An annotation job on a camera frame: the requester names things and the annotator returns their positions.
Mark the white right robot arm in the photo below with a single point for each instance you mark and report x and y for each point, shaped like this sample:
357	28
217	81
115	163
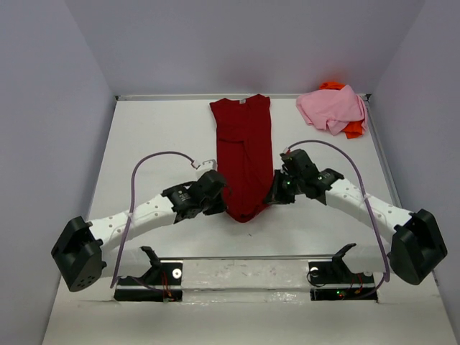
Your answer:
409	244

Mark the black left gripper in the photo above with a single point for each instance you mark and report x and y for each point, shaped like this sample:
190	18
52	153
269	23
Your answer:
219	206

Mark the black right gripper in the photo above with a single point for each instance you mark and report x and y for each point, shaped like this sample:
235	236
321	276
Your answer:
275	196

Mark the dark red t shirt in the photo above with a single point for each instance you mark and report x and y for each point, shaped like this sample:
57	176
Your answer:
244	153

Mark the orange t shirt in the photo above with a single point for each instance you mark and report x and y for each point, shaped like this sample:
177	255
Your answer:
353	129

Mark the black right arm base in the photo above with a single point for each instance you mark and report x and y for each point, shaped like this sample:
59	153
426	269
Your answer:
332	280

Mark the pink t shirt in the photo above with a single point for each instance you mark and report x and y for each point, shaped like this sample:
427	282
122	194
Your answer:
332	110

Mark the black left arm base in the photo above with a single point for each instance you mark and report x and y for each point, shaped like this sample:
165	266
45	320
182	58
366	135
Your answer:
161	282

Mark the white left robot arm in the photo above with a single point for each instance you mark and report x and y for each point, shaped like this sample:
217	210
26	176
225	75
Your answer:
88	250

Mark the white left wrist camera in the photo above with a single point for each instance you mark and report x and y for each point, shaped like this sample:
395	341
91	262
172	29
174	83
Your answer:
204	166

